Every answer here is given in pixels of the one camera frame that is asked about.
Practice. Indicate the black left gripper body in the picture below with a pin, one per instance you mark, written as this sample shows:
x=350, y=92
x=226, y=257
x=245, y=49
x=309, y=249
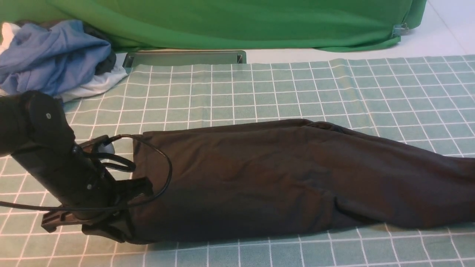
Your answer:
x=100, y=208

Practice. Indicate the dark gray long-sleeve shirt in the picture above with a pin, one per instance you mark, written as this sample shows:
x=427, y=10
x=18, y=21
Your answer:
x=296, y=176

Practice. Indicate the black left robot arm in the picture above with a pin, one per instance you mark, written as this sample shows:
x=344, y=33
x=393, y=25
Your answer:
x=36, y=134

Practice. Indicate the white crumpled garment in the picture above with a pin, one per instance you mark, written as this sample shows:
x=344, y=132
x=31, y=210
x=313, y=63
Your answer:
x=99, y=83

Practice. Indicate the blue crumpled garment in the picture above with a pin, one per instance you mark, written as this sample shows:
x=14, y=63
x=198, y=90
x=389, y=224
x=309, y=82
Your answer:
x=52, y=61

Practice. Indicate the green backdrop cloth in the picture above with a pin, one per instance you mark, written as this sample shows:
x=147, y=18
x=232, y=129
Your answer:
x=330, y=25

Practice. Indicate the green checkered tablecloth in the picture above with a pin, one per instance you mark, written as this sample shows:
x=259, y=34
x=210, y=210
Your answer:
x=427, y=102

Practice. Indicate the clear binder clip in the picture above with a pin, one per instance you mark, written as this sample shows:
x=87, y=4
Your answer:
x=399, y=30

